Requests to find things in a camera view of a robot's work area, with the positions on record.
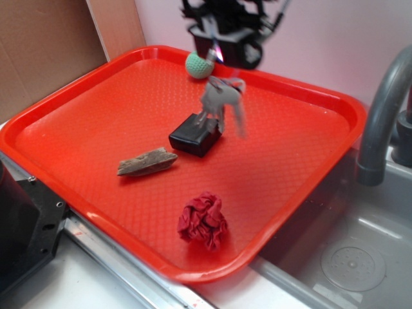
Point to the dark faucet handle knob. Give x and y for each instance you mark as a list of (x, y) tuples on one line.
[(401, 138)]

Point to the crumpled red cloth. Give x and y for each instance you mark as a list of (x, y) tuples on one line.
[(202, 220)]

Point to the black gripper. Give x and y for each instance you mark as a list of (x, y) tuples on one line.
[(230, 21)]

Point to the silver keys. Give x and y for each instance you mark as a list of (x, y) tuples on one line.
[(219, 93)]

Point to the grey toy sink basin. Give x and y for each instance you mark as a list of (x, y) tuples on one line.
[(347, 245)]

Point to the red plastic tray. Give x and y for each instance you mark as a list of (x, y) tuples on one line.
[(74, 139)]

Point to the brown wood piece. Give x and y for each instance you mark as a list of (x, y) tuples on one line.
[(148, 163)]

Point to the brown cardboard panel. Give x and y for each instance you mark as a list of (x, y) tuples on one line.
[(46, 45)]

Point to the black leather wallet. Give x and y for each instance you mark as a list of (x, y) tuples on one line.
[(193, 139)]

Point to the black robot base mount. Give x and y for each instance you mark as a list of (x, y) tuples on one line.
[(32, 219)]

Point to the grey sink faucet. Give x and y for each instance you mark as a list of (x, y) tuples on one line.
[(389, 101)]

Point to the green rubber ball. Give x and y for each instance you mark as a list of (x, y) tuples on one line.
[(198, 67)]

